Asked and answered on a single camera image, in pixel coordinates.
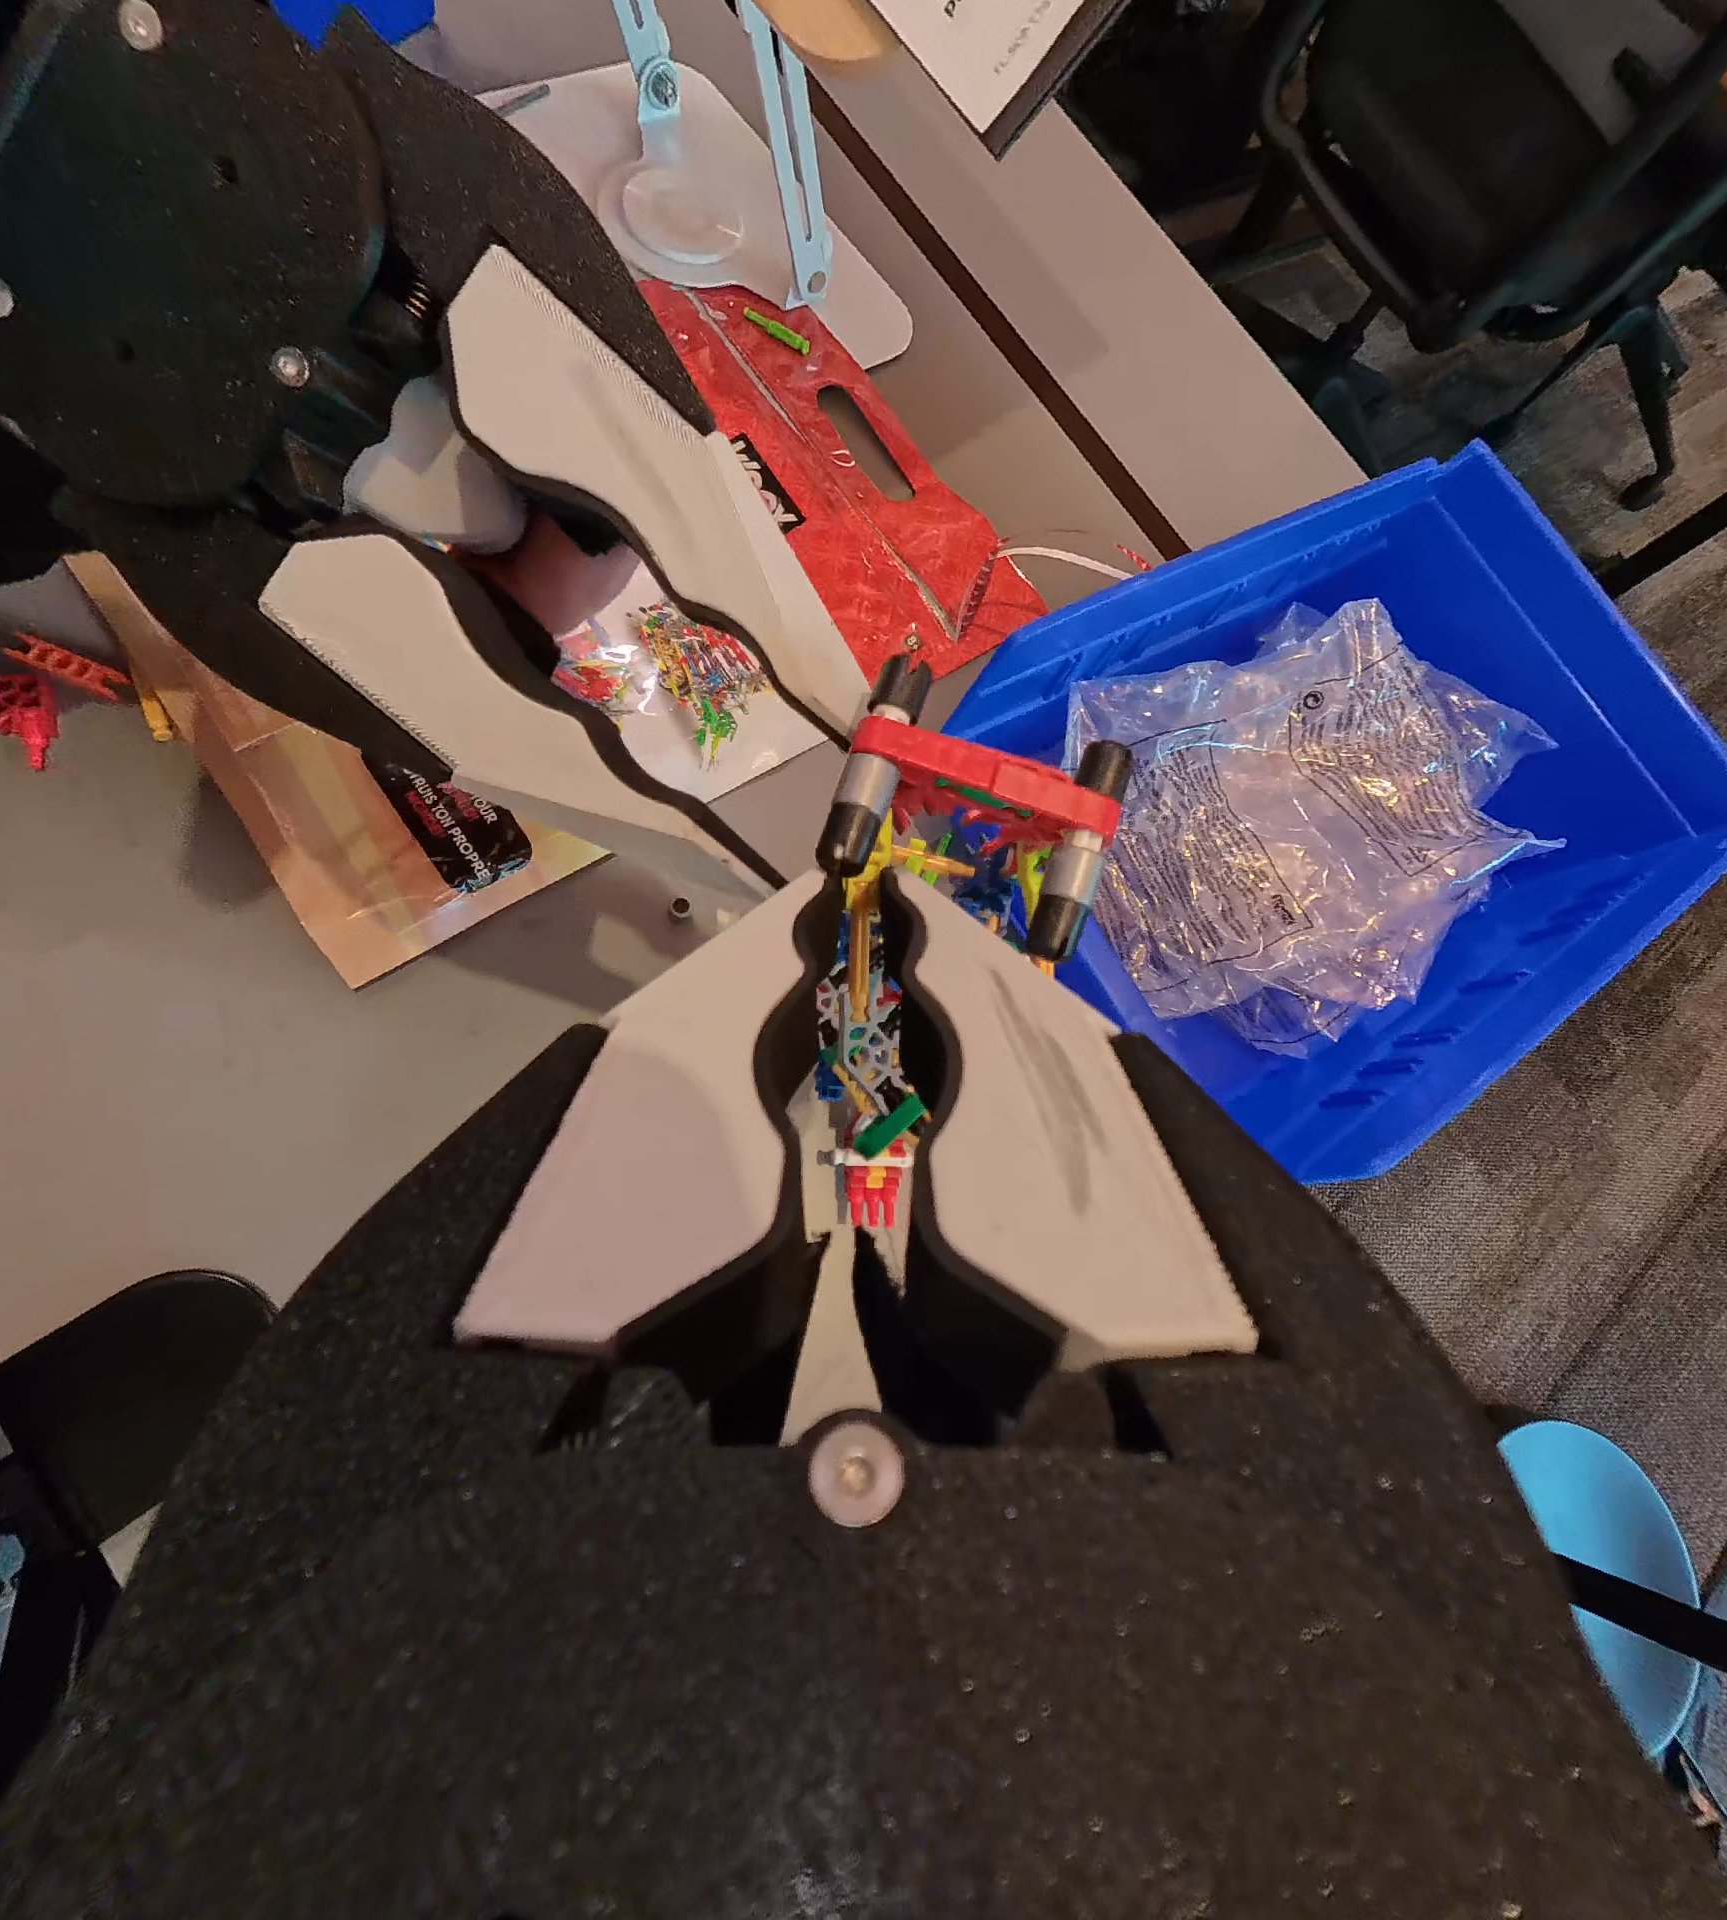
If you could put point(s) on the red fan connector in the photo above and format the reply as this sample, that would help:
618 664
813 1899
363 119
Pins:
21 712

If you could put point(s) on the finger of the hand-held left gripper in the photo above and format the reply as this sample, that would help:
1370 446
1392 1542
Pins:
417 627
612 433

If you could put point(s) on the small multicolour toy assembly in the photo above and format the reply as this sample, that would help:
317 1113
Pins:
869 1036

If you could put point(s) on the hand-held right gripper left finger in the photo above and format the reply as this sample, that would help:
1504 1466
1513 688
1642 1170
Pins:
626 1182

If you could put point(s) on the small blue plastic bin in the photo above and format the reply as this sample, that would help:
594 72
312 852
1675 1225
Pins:
1629 721

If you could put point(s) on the black mesh office chair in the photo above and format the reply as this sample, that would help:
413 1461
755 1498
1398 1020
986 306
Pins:
1478 134

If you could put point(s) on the white adjustable book stand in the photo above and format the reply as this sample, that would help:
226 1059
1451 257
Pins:
864 322

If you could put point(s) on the light blue stool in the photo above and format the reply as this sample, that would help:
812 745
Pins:
1600 1514

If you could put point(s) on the long yellow rod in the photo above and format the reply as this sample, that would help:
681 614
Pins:
150 688

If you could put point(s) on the short green rod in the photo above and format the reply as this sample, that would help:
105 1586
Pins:
777 326

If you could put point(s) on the large blue plastic bin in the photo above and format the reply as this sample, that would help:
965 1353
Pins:
355 15

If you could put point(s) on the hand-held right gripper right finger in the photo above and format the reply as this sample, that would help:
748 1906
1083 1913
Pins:
1088 1182

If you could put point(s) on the orange ladder connector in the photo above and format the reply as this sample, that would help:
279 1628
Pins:
68 664

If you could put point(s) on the instruction booklet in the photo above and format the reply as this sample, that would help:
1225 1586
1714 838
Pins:
984 60

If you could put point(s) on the green connector toy assembly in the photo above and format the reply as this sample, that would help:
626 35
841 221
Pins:
984 773

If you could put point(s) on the clear plastic bag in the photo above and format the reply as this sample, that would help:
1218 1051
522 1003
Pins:
1298 825

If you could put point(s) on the person's left hand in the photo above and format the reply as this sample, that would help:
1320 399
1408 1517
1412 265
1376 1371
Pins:
543 576

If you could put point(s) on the construction toy set plastic bag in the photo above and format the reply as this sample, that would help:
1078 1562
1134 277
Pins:
880 491

